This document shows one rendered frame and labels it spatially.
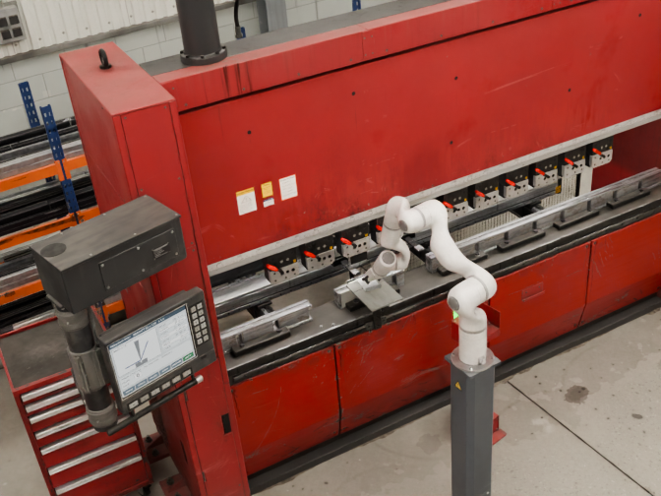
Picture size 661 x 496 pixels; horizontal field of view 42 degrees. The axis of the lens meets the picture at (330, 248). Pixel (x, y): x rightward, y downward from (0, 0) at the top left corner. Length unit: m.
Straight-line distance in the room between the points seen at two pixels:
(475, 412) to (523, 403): 1.22
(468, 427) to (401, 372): 0.82
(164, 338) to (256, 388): 0.99
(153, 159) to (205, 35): 0.57
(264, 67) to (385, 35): 0.59
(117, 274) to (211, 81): 0.91
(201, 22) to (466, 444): 2.21
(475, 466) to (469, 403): 0.41
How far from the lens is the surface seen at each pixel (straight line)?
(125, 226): 3.25
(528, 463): 4.85
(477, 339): 3.77
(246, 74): 3.64
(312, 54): 3.75
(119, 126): 3.31
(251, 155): 3.79
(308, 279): 4.59
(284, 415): 4.50
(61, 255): 3.17
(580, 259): 5.20
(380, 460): 4.85
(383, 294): 4.30
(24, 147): 5.37
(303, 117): 3.84
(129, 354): 3.36
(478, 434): 4.10
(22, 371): 4.33
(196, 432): 4.17
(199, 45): 3.63
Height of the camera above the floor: 3.50
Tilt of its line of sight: 32 degrees down
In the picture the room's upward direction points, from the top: 5 degrees counter-clockwise
